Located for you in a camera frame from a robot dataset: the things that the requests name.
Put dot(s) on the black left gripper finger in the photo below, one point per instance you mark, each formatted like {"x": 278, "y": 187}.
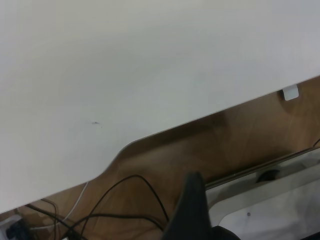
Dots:
{"x": 192, "y": 212}

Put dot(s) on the white platform base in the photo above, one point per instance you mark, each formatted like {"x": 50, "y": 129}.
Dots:
{"x": 275, "y": 212}

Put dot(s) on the grey power strip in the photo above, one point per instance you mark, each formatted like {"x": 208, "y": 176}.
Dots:
{"x": 15, "y": 230}

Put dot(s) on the metal rail strip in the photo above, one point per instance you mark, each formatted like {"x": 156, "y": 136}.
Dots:
{"x": 250, "y": 172}

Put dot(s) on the white table bracket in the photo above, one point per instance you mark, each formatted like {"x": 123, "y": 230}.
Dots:
{"x": 290, "y": 93}

